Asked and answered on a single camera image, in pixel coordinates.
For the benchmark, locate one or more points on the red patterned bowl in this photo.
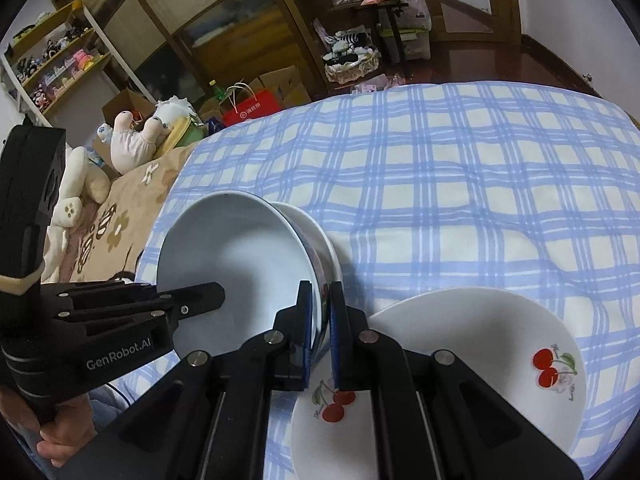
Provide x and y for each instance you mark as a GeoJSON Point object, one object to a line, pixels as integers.
{"type": "Point", "coordinates": [235, 260]}

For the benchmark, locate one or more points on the plastic storage box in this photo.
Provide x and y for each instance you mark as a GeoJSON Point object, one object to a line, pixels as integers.
{"type": "Point", "coordinates": [415, 42]}

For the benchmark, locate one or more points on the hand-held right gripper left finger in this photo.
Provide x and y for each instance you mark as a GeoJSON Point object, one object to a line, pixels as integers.
{"type": "Point", "coordinates": [305, 340]}

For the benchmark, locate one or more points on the cardboard box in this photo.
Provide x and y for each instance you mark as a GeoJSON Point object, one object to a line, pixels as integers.
{"type": "Point", "coordinates": [285, 85]}
{"type": "Point", "coordinates": [125, 105]}

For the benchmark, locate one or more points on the person's left hand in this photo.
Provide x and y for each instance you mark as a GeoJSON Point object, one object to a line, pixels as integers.
{"type": "Point", "coordinates": [72, 430]}

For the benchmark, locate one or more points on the blue checkered cloth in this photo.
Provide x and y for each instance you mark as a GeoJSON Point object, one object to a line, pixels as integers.
{"type": "Point", "coordinates": [425, 185]}

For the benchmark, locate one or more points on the wooden wardrobe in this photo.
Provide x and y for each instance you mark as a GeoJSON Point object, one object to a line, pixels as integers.
{"type": "Point", "coordinates": [165, 10]}

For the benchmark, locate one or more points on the toy shelf rack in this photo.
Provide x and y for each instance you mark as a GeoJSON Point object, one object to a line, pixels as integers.
{"type": "Point", "coordinates": [45, 24]}

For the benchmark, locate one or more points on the white plush toy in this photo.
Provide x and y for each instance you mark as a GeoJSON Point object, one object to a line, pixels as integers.
{"type": "Point", "coordinates": [82, 175]}

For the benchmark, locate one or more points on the wicker basket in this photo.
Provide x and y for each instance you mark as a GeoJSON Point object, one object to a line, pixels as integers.
{"type": "Point", "coordinates": [350, 72]}

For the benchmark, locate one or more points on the wooden corner shelf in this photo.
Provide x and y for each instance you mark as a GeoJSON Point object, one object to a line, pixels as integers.
{"type": "Point", "coordinates": [310, 20]}

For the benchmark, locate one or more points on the red paper bag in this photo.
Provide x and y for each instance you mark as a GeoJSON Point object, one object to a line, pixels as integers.
{"type": "Point", "coordinates": [250, 107]}

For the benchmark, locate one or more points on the green bottle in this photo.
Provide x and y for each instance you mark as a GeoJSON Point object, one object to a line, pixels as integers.
{"type": "Point", "coordinates": [216, 92]}

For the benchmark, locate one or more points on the striped plush toy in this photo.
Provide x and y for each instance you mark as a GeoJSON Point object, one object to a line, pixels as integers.
{"type": "Point", "coordinates": [347, 42]}

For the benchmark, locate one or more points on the yellow green plush toy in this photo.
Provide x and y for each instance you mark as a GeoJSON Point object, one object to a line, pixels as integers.
{"type": "Point", "coordinates": [190, 135]}

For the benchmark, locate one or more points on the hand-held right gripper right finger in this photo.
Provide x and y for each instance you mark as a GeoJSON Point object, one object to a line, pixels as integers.
{"type": "Point", "coordinates": [339, 345]}

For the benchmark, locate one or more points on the person's left forearm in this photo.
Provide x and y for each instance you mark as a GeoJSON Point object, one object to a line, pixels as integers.
{"type": "Point", "coordinates": [107, 407]}

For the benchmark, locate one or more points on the plain white bowl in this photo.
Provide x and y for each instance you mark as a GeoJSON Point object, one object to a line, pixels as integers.
{"type": "Point", "coordinates": [327, 252]}

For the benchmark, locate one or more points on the large white cherry plate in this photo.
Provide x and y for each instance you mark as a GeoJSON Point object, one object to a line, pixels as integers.
{"type": "Point", "coordinates": [475, 340]}

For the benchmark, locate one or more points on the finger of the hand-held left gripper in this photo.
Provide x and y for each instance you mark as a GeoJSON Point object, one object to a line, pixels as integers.
{"type": "Point", "coordinates": [200, 300]}

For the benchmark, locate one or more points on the small black table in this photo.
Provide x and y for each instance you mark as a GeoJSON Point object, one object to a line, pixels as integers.
{"type": "Point", "coordinates": [395, 35]}

